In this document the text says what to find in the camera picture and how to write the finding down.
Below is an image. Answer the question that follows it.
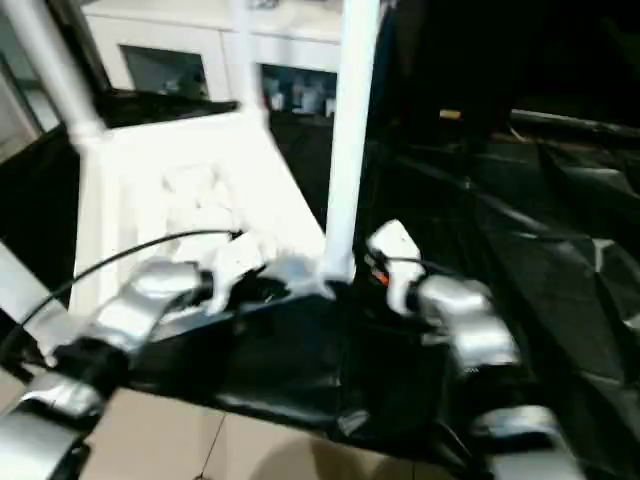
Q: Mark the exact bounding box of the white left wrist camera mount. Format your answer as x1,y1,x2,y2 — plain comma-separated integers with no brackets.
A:
202,234,269,314

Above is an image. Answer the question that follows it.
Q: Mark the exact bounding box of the grey curtain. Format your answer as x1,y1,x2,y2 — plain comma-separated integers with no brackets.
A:
0,0,111,136

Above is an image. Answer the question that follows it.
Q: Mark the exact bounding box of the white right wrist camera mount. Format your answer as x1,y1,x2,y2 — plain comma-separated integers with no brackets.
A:
367,219,429,316

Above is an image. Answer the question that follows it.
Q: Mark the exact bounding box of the black work mat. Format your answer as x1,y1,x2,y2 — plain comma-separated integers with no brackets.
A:
0,89,640,476

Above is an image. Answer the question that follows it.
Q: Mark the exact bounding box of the white plastic table top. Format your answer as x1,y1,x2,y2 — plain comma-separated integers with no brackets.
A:
67,107,356,326

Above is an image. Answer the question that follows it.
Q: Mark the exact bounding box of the white glass-door cabinet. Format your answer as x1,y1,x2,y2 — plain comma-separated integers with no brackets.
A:
82,0,351,116

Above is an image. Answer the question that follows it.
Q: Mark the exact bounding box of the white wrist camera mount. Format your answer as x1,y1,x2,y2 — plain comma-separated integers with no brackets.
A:
367,219,429,316
202,234,269,314

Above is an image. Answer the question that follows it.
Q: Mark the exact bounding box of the black cabinet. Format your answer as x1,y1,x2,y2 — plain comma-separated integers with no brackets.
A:
379,0,640,136

